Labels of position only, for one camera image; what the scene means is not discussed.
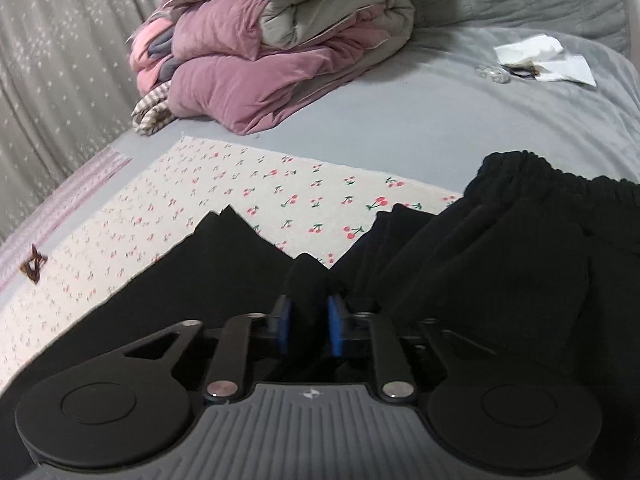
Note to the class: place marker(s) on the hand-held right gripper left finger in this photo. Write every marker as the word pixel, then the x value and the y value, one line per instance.
pixel 284 327

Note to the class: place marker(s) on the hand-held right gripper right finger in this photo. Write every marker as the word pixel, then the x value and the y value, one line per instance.
pixel 336 327

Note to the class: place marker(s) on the black pants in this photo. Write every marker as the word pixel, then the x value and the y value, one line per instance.
pixel 500 260

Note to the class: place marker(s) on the bed with grey sheet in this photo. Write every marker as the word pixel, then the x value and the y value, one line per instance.
pixel 400 120

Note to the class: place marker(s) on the mauve folded quilt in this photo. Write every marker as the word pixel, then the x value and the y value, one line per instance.
pixel 240 80

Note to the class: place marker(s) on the striped folded cloth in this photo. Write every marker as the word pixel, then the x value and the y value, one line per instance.
pixel 150 110

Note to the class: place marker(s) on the brown hair claw clip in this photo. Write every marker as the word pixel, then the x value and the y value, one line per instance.
pixel 34 265

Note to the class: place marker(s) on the pink striped blanket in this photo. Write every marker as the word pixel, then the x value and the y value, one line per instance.
pixel 60 200

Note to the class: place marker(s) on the blue grey folded garment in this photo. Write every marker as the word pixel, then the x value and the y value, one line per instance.
pixel 162 57

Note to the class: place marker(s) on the clear plastic wrapper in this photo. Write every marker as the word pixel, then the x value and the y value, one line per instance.
pixel 492 74

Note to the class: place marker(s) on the pink fleece folded garment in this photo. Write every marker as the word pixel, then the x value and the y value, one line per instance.
pixel 142 60

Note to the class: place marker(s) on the grey star print curtain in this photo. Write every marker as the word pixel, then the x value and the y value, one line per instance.
pixel 60 85

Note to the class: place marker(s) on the white crumpled tissue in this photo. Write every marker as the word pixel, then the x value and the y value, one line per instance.
pixel 525 49

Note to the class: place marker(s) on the white paper sheet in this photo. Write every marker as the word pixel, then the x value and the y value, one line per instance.
pixel 570 70

